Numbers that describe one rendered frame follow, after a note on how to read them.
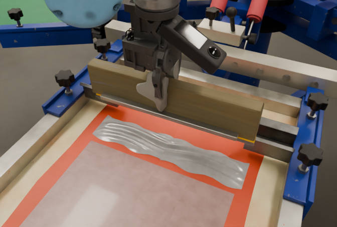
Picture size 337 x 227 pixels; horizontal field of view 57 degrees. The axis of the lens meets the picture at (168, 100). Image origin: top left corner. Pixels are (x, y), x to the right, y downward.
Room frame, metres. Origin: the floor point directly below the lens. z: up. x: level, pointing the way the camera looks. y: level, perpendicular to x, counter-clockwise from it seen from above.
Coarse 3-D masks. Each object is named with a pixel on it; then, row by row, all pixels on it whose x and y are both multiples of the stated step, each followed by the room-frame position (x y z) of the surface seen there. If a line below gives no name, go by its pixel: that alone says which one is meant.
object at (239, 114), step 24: (96, 72) 0.51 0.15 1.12; (120, 72) 0.49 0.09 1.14; (144, 72) 0.49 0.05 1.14; (120, 96) 0.49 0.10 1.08; (144, 96) 0.47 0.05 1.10; (168, 96) 0.45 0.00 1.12; (192, 96) 0.43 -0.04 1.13; (216, 96) 0.41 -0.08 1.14; (240, 96) 0.41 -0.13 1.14; (216, 120) 0.40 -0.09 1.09; (240, 120) 0.39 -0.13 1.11
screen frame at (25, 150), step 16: (192, 80) 0.66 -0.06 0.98; (208, 80) 0.66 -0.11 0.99; (224, 80) 0.66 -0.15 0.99; (256, 96) 0.59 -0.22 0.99; (272, 96) 0.59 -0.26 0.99; (288, 96) 0.59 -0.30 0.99; (288, 112) 0.56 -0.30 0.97; (32, 128) 0.48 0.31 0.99; (48, 128) 0.48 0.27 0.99; (16, 144) 0.43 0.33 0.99; (32, 144) 0.43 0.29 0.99; (0, 160) 0.39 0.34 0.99; (16, 160) 0.39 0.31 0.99; (0, 176) 0.35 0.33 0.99; (16, 176) 0.38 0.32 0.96; (0, 192) 0.34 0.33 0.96; (288, 208) 0.28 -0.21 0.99; (288, 224) 0.26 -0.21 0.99
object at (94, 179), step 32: (160, 128) 0.51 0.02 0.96; (64, 160) 0.42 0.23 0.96; (96, 160) 0.42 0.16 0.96; (128, 160) 0.42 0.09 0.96; (32, 192) 0.34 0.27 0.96; (64, 192) 0.34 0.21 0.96; (96, 192) 0.34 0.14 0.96; (128, 192) 0.34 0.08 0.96; (32, 224) 0.27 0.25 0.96; (64, 224) 0.27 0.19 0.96; (96, 224) 0.27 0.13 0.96
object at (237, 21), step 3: (225, 18) 0.91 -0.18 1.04; (228, 18) 0.91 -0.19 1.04; (234, 18) 0.91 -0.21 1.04; (237, 18) 0.91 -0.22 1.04; (222, 21) 0.89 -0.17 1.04; (225, 21) 0.89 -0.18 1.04; (228, 21) 0.89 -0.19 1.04; (237, 21) 0.89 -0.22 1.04; (240, 21) 0.89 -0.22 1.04; (237, 24) 0.87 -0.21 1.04; (240, 24) 0.88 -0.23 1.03; (216, 42) 0.76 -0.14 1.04; (228, 45) 0.76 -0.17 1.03; (231, 45) 0.80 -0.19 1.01
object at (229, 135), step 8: (104, 96) 0.50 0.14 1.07; (112, 96) 0.49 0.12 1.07; (120, 104) 0.48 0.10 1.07; (128, 104) 0.47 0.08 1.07; (136, 104) 0.47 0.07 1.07; (144, 112) 0.45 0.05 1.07; (152, 112) 0.44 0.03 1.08; (160, 112) 0.44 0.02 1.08; (168, 112) 0.44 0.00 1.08; (176, 120) 0.42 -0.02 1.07; (184, 120) 0.42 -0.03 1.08; (192, 120) 0.42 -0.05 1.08; (200, 128) 0.40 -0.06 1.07; (208, 128) 0.40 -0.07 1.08; (216, 128) 0.40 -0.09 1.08; (224, 136) 0.38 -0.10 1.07; (232, 136) 0.38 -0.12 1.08
